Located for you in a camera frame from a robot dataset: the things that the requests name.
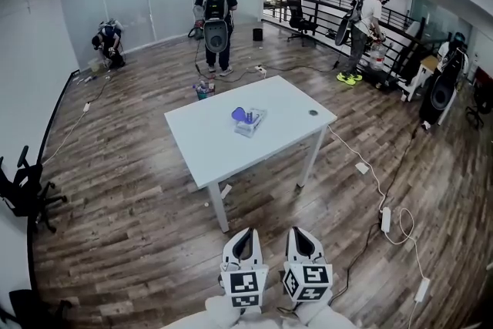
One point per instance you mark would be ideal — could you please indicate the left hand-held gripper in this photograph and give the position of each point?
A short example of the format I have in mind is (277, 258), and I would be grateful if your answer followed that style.
(244, 283)

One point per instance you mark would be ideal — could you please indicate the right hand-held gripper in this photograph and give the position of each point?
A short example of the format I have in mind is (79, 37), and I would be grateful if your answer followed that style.
(308, 279)

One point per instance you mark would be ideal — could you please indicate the clear plastic packet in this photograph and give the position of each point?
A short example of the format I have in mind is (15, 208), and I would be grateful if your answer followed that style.
(250, 125)

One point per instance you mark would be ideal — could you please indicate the person's right forearm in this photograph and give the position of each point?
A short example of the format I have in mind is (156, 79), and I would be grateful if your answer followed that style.
(319, 310)

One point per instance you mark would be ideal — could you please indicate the person's left forearm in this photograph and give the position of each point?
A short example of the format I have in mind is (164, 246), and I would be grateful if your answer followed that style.
(220, 308)

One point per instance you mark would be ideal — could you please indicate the white paper scrap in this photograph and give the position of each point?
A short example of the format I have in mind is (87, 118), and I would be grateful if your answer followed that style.
(226, 190)

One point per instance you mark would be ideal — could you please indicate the person's white suit torso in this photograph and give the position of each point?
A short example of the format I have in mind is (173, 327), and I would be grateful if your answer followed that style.
(262, 323)

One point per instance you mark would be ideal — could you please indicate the white power strip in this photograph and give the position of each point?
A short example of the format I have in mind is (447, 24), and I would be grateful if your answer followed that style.
(261, 70)
(86, 107)
(422, 289)
(385, 219)

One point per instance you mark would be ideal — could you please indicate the white paper card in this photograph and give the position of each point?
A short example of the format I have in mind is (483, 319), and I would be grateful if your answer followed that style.
(362, 168)

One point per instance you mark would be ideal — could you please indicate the white table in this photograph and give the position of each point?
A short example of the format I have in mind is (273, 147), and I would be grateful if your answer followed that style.
(215, 142)

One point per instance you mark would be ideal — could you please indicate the black mesh waste bin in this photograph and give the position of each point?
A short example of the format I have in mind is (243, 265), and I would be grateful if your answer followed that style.
(206, 95)

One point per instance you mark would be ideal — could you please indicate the bunch of empty plastic bottles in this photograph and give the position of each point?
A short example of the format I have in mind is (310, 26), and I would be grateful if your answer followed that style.
(204, 85)

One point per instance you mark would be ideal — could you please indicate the black trolley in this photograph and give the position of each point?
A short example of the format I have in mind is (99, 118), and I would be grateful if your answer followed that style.
(393, 79)

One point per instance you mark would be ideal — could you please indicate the white desk wooden top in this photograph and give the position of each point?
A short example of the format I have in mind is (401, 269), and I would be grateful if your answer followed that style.
(414, 79)

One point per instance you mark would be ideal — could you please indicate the large clear water jug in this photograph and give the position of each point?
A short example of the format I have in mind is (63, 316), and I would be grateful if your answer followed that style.
(377, 58)

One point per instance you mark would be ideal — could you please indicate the red green vacuum cleaner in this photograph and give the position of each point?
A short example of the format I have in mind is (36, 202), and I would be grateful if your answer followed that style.
(197, 31)

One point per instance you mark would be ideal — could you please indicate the black office chair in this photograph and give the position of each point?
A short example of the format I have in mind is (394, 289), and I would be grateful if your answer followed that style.
(27, 185)
(31, 310)
(483, 100)
(296, 15)

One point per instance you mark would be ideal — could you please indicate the pale plastic bucket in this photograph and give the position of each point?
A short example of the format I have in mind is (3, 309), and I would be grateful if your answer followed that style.
(94, 65)

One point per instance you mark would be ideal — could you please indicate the black metal railing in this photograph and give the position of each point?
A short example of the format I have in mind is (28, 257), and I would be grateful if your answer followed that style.
(331, 4)

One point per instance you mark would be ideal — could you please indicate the red cabinet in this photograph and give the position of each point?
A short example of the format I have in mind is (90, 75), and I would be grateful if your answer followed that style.
(484, 76)

